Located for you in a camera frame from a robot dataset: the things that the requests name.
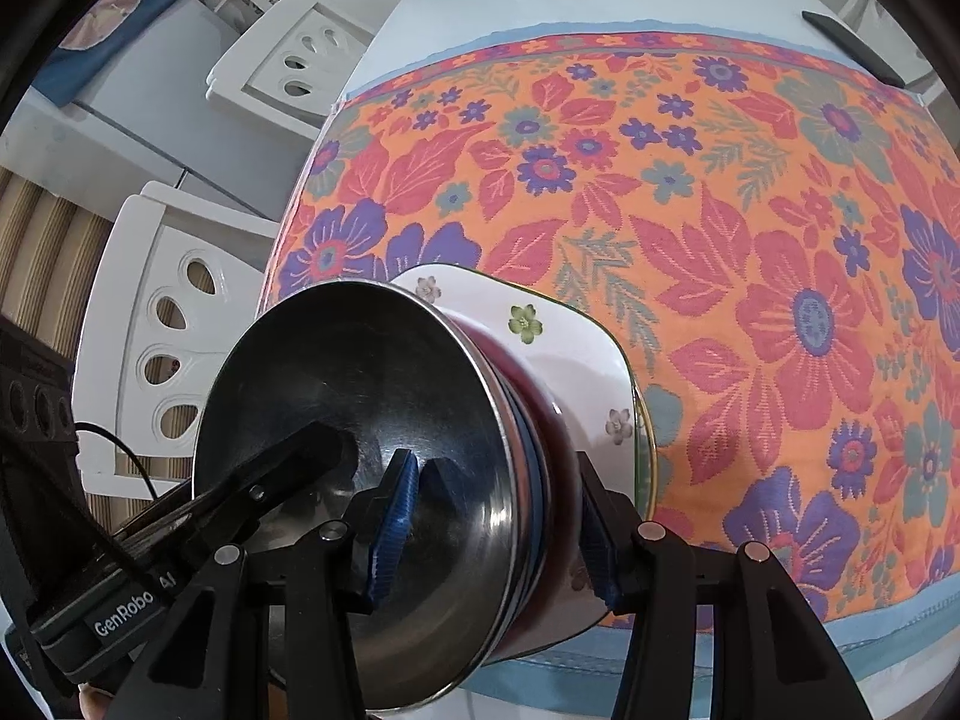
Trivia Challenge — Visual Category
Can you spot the white dining chair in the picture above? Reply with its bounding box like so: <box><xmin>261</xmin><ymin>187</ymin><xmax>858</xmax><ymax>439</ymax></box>
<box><xmin>206</xmin><ymin>0</ymin><xmax>376</xmax><ymax>140</ymax></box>
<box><xmin>71</xmin><ymin>180</ymin><xmax>280</xmax><ymax>500</ymax></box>

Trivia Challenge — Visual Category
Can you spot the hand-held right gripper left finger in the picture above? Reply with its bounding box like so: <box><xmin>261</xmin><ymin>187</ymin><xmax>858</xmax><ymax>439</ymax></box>
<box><xmin>109</xmin><ymin>450</ymin><xmax>418</xmax><ymax>720</ymax></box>

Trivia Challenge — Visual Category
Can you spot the blue steel bowl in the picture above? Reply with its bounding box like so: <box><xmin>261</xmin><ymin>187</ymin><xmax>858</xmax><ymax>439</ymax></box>
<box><xmin>191</xmin><ymin>279</ymin><xmax>545</xmax><ymax>713</ymax></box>

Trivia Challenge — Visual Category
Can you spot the orange floral table mat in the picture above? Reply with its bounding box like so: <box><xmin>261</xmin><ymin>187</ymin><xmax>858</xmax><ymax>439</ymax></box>
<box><xmin>259</xmin><ymin>31</ymin><xmax>960</xmax><ymax>720</ymax></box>

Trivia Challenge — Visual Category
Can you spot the white floral plate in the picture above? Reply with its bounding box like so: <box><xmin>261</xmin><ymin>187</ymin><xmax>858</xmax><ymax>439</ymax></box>
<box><xmin>390</xmin><ymin>264</ymin><xmax>661</xmax><ymax>631</ymax></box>

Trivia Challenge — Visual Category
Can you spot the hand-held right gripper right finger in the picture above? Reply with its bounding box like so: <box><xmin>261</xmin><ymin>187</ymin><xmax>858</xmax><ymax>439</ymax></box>
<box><xmin>576</xmin><ymin>452</ymin><xmax>875</xmax><ymax>720</ymax></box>

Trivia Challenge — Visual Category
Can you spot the blue cloth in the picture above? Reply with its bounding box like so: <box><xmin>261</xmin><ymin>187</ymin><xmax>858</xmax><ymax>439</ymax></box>
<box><xmin>37</xmin><ymin>0</ymin><xmax>188</xmax><ymax>106</ymax></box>

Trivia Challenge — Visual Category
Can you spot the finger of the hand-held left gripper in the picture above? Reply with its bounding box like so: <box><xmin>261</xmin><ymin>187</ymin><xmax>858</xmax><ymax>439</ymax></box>
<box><xmin>112</xmin><ymin>420</ymin><xmax>346</xmax><ymax>565</ymax></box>

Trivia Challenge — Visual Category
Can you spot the black remote control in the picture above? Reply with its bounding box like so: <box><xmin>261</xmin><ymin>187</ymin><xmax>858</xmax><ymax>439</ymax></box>
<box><xmin>801</xmin><ymin>10</ymin><xmax>906</xmax><ymax>89</ymax></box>

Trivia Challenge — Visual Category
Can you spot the white refrigerator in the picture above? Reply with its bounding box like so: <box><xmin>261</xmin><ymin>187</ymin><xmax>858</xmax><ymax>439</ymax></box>
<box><xmin>0</xmin><ymin>7</ymin><xmax>252</xmax><ymax>218</ymax></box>

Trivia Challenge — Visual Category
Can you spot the black speaker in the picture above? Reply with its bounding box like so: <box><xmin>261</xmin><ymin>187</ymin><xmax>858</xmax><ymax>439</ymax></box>
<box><xmin>0</xmin><ymin>315</ymin><xmax>77</xmax><ymax>455</ymax></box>

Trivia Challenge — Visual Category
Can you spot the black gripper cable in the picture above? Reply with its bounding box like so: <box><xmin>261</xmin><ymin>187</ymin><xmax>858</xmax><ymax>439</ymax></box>
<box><xmin>73</xmin><ymin>426</ymin><xmax>162</xmax><ymax>502</ymax></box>

